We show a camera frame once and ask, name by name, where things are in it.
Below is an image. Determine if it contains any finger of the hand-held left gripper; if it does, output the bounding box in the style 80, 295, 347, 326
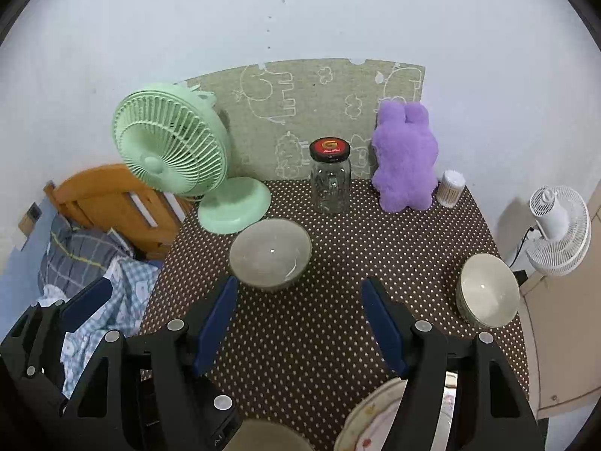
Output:
0, 276, 113, 414

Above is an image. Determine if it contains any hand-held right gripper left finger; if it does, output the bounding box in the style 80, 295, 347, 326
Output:
61, 276, 242, 451

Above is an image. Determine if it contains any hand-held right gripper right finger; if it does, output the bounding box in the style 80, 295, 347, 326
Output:
361, 277, 545, 451

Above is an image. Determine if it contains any grey patterned ceramic bowl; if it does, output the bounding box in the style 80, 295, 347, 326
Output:
455, 254, 521, 330
229, 218, 313, 292
233, 419, 316, 451

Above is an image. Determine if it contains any yellow floral plate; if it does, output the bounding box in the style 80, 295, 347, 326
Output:
333, 378, 409, 451

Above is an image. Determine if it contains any blue plaid blanket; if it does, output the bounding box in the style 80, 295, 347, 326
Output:
38, 216, 163, 398

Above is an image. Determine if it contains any brown polka dot tablecloth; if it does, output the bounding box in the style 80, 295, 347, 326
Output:
140, 179, 530, 451

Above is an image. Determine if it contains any light blue panel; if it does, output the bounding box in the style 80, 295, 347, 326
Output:
0, 195, 57, 275

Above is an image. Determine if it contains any wooden chair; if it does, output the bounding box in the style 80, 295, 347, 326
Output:
44, 164, 195, 261

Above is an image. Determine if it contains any cotton swab container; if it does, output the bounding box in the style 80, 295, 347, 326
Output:
436, 170, 467, 208

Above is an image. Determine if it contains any glass jar with lid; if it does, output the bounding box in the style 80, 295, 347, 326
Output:
309, 137, 352, 214

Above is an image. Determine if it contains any purple plush toy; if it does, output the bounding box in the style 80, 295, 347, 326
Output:
372, 100, 439, 212

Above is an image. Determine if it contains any green desk fan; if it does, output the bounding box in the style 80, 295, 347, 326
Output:
112, 83, 272, 235

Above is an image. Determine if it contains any white floor fan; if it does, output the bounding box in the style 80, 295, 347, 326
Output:
525, 185, 591, 277

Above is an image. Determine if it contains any green patterned board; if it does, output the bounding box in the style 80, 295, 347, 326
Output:
176, 59, 426, 182

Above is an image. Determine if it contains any wall socket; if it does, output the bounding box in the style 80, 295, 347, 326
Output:
19, 202, 42, 236

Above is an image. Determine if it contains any black fan cable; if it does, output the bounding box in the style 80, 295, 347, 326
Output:
508, 225, 538, 268

